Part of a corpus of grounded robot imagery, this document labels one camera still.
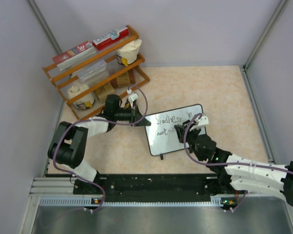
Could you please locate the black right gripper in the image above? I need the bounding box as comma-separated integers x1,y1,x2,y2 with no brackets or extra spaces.
176,122,205,161

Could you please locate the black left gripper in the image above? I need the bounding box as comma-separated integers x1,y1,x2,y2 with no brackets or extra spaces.
114,104,150,127

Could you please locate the black framed whiteboard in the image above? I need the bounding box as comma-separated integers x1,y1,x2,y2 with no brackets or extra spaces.
145,104,204,156

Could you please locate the black yellow drink can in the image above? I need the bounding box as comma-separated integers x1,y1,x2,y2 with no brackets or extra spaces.
125,99,132,109

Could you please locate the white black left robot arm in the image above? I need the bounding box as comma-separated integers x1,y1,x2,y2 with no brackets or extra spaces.
47,92,151,193

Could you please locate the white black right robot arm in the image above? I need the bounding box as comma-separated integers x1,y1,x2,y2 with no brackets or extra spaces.
174,121,293,207

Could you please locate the white paper bag right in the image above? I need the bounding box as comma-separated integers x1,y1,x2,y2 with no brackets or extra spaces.
115,39,142,66

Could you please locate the clear plastic box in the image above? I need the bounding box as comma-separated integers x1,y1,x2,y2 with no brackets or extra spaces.
77,60,107,82

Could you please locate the orange wooden shelf rack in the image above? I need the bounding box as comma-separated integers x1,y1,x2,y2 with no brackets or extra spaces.
43,25,150,120

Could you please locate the red white foil box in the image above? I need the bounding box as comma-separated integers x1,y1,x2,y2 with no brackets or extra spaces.
92,26,129,51

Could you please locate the red grey wrap box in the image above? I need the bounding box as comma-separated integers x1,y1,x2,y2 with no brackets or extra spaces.
52,41,97,71

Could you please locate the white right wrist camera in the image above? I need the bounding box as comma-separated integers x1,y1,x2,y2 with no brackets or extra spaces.
189,115,209,131

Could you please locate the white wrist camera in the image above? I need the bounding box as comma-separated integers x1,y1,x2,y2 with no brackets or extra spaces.
127,89,139,106
189,115,209,131

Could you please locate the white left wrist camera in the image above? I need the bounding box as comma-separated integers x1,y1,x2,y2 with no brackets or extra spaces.
127,89,139,106

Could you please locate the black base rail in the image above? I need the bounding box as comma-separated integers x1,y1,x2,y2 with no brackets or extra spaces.
73,174,236,203

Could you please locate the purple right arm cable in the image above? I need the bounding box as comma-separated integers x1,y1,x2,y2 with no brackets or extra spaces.
183,113,293,213

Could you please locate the aluminium frame rail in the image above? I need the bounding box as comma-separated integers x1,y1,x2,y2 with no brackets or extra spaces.
29,177,76,196

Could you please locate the white slotted cable duct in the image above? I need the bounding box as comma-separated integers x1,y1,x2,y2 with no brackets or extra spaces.
40,194,237,208

